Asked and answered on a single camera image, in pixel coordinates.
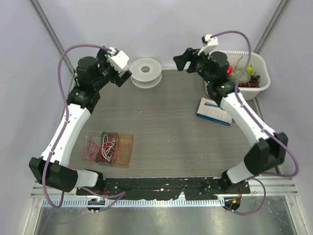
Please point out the white plastic basket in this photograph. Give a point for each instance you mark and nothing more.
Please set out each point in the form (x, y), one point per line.
(238, 59)

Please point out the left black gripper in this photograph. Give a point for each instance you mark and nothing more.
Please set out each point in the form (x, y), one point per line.
(101, 60)

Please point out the red apple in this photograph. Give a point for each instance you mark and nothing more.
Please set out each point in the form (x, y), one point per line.
(229, 70)

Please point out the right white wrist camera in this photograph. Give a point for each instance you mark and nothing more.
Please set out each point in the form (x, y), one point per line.
(209, 44)

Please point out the blue white razor box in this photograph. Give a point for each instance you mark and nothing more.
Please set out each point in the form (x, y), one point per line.
(208, 109)

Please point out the red grapes front row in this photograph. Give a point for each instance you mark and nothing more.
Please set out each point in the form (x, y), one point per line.
(249, 85)

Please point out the green netted melon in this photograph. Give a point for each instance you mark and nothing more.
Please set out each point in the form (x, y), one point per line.
(244, 76)

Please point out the white plastic cable spool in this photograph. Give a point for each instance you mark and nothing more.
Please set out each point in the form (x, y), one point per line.
(146, 73)

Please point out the black grape bunch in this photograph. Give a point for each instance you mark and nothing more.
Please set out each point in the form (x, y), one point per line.
(254, 79)

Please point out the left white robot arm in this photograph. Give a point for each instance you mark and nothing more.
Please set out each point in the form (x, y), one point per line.
(92, 74)

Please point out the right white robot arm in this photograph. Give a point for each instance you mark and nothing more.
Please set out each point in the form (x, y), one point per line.
(267, 146)

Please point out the slotted cable duct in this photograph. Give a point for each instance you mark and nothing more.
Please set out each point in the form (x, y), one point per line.
(180, 202)

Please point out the yellow pear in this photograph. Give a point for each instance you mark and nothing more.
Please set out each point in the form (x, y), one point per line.
(250, 70)

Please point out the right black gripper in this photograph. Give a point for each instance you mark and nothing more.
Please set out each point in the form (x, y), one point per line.
(182, 60)

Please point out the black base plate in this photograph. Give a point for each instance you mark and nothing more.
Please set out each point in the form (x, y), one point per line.
(194, 188)

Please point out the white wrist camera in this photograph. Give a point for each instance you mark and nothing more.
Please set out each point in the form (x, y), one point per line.
(209, 44)
(118, 59)

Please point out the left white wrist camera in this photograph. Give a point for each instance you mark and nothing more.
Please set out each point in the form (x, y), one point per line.
(118, 59)

